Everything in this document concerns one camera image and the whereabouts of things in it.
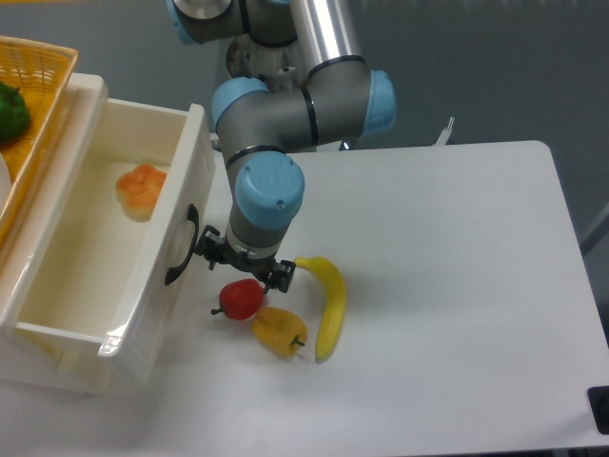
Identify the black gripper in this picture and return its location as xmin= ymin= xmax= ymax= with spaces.
xmin=194 ymin=225 xmax=296 ymax=293

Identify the black top drawer handle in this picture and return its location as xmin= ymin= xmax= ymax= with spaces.
xmin=164 ymin=203 xmax=200 ymax=286

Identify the white top drawer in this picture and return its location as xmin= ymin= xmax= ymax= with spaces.
xmin=18 ymin=99 xmax=215 ymax=393

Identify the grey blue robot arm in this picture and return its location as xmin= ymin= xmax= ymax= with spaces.
xmin=167 ymin=1 xmax=397 ymax=291

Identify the white drawer cabinet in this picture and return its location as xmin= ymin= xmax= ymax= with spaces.
xmin=1 ymin=73 xmax=108 ymax=392

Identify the red bell pepper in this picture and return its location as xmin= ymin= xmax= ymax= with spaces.
xmin=210 ymin=279 xmax=265 ymax=321

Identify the yellow bell pepper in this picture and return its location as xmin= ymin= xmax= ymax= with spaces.
xmin=250 ymin=307 xmax=307 ymax=359

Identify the yellow banana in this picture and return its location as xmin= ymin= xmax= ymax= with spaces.
xmin=295 ymin=256 xmax=347 ymax=363

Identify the orange bread roll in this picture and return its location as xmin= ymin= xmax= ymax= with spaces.
xmin=115 ymin=164 xmax=167 ymax=222

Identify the green bell pepper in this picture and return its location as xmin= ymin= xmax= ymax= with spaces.
xmin=0 ymin=82 xmax=31 ymax=143

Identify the yellow woven basket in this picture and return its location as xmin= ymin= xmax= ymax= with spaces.
xmin=1 ymin=36 xmax=78 ymax=244

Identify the black table corner fixture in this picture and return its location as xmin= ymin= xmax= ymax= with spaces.
xmin=587 ymin=386 xmax=609 ymax=435

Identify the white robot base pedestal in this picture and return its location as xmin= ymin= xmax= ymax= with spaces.
xmin=226 ymin=35 xmax=308 ymax=92

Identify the white bracket behind table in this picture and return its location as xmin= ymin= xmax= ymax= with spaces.
xmin=433 ymin=116 xmax=455 ymax=147

